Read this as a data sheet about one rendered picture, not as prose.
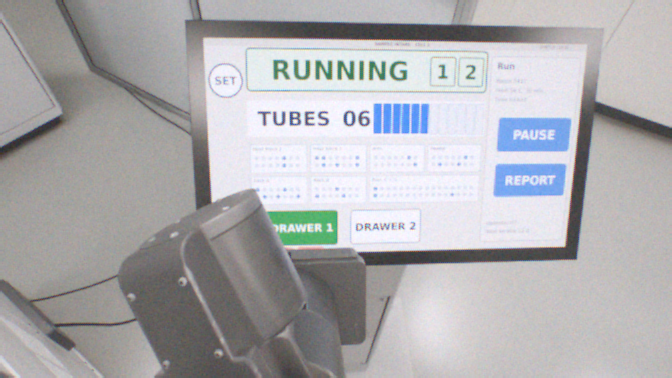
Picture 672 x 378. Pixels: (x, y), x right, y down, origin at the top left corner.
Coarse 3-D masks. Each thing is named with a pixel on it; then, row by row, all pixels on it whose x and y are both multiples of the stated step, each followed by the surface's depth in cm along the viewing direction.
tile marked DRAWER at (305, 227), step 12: (276, 216) 52; (288, 216) 52; (300, 216) 52; (312, 216) 52; (324, 216) 53; (336, 216) 53; (276, 228) 52; (288, 228) 52; (300, 228) 53; (312, 228) 53; (324, 228) 53; (336, 228) 53; (288, 240) 53; (300, 240) 53; (312, 240) 53; (324, 240) 53; (336, 240) 53
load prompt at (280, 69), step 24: (264, 48) 48; (288, 48) 48; (312, 48) 49; (336, 48) 49; (360, 48) 49; (264, 72) 49; (288, 72) 49; (312, 72) 49; (336, 72) 49; (360, 72) 49; (384, 72) 50; (408, 72) 50; (432, 72) 50; (456, 72) 50; (480, 72) 51
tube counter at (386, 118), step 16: (352, 112) 50; (368, 112) 50; (384, 112) 51; (400, 112) 51; (416, 112) 51; (432, 112) 51; (448, 112) 51; (464, 112) 51; (480, 112) 52; (352, 128) 51; (368, 128) 51; (384, 128) 51; (400, 128) 51; (416, 128) 51; (432, 128) 51; (448, 128) 52; (464, 128) 52; (480, 128) 52
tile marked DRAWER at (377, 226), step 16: (384, 208) 53; (400, 208) 53; (416, 208) 53; (352, 224) 53; (368, 224) 53; (384, 224) 53; (400, 224) 53; (416, 224) 54; (352, 240) 53; (368, 240) 54; (384, 240) 54; (400, 240) 54; (416, 240) 54
